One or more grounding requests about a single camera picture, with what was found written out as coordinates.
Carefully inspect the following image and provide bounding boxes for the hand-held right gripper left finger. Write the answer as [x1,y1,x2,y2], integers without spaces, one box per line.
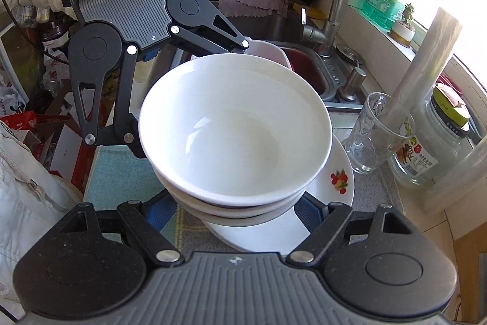
[57,192,184,268]

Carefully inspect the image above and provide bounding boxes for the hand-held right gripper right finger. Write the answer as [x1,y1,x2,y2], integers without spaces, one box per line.
[287,195,417,268]

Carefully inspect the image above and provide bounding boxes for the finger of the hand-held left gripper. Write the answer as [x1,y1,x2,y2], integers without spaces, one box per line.
[70,43,149,160]
[169,11,252,55]

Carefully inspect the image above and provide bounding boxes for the white floral bowl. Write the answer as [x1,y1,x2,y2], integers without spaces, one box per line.
[177,197,305,230]
[151,161,310,216]
[138,53,332,207]

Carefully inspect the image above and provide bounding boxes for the white fruit print plate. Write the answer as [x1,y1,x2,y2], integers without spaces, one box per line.
[205,135,356,253]

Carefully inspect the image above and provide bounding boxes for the grey blue checked towel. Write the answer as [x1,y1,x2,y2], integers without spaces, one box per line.
[83,144,407,253]

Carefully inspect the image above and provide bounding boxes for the purple grey cloth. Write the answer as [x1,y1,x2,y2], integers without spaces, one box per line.
[218,0,294,19]

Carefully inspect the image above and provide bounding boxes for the white slotted basket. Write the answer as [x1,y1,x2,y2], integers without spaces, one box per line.
[243,39,294,71]

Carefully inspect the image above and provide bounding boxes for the clear glass cup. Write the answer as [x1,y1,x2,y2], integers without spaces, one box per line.
[344,92,416,174]

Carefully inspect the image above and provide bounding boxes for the red cardboard box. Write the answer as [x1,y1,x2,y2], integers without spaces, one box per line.
[0,111,96,196]

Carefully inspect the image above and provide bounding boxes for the red basin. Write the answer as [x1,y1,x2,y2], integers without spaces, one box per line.
[283,46,332,99]

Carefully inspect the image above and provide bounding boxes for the white plastic bag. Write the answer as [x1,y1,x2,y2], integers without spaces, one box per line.
[0,81,27,116]

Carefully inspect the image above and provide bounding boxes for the steel faucet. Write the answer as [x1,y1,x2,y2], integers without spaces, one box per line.
[302,0,352,58]

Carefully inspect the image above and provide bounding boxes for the person's white jacket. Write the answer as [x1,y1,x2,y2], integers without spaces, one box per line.
[0,119,86,314]

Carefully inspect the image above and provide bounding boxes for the steel sink knob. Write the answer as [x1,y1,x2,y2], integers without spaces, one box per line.
[338,67,368,103]

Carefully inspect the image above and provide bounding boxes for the round steel sink cover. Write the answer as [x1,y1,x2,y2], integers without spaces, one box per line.
[335,44,366,66]

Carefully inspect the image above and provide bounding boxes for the green lid glass jar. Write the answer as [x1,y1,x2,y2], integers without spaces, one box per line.
[390,83,477,185]

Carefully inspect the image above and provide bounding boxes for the small potted plant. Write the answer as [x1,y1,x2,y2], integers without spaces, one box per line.
[389,2,417,49]

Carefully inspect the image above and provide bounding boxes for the short plastic wrap roll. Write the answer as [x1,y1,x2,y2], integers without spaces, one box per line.
[392,7,464,131]

